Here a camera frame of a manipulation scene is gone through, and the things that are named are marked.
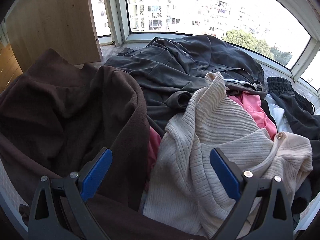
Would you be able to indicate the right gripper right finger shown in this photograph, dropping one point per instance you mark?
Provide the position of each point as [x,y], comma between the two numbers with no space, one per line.
[274,217]

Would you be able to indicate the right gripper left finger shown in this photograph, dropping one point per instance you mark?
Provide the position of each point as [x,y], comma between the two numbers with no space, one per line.
[47,218]

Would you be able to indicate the brown fleece garment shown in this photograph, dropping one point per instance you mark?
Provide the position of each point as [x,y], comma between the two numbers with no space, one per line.
[55,118]

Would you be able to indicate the cream ribbed knit sweater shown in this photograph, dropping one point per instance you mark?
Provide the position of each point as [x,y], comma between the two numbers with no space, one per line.
[199,175]

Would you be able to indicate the white garment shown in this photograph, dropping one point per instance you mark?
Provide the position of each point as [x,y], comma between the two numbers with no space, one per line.
[278,114]

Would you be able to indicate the black elastic-waist shorts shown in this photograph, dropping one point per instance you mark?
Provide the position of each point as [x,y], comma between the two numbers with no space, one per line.
[298,110]

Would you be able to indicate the pink garment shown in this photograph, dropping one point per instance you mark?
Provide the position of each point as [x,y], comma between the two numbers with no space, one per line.
[252,105]

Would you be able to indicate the pink plaid blanket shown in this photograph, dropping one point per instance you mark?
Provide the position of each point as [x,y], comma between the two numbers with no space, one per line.
[111,50]

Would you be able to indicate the dark grey t-shirt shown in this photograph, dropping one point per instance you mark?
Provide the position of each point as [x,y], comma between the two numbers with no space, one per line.
[169,72]

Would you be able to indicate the light wooden cabinet panel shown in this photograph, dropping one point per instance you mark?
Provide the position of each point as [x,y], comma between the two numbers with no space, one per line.
[67,26]

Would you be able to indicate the white window frame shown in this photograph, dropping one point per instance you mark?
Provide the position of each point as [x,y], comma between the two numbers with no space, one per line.
[282,34]

